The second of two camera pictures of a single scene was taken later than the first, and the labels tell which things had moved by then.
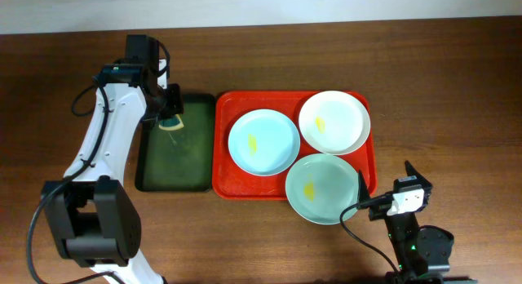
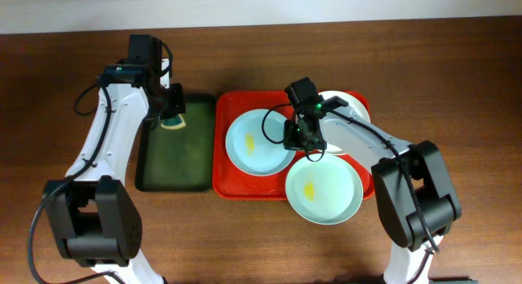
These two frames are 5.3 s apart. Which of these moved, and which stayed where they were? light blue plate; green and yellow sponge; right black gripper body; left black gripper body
Moved: right black gripper body
Stayed: left black gripper body; green and yellow sponge; light blue plate
